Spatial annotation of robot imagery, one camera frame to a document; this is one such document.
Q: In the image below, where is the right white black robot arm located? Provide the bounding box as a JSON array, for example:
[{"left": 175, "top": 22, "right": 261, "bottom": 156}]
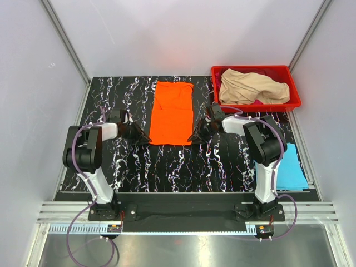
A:
[{"left": 187, "top": 104, "right": 287, "bottom": 221}]

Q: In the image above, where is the red plastic bin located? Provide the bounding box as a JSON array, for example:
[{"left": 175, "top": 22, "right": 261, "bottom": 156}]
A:
[{"left": 211, "top": 65, "right": 301, "bottom": 113}]

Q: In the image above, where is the orange t shirt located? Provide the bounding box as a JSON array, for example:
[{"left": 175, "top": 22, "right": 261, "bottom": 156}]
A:
[{"left": 149, "top": 81, "right": 194, "bottom": 146}]

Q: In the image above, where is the beige t shirt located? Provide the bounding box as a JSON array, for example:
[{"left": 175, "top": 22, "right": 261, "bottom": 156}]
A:
[{"left": 219, "top": 69, "right": 290, "bottom": 105}]

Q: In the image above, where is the folded light blue t shirt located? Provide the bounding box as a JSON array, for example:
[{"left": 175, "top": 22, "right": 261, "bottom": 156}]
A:
[{"left": 275, "top": 143, "right": 309, "bottom": 191}]

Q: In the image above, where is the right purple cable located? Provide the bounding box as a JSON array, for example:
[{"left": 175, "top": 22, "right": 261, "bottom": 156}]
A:
[{"left": 219, "top": 105, "right": 300, "bottom": 241}]

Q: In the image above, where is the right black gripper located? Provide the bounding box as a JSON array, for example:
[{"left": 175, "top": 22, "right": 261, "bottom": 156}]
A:
[{"left": 187, "top": 118, "right": 215, "bottom": 145}]

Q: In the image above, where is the aluminium frame rail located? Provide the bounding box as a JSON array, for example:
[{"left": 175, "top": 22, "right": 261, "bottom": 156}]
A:
[{"left": 37, "top": 201, "right": 338, "bottom": 224}]

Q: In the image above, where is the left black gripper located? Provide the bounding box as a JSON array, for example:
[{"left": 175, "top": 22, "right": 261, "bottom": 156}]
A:
[{"left": 121, "top": 121, "right": 151, "bottom": 146}]

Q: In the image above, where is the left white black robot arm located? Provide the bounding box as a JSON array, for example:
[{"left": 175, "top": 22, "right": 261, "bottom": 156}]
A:
[{"left": 62, "top": 108, "right": 151, "bottom": 221}]

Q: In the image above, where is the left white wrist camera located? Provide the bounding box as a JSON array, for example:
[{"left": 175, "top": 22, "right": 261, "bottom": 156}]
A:
[{"left": 123, "top": 111, "right": 134, "bottom": 124}]

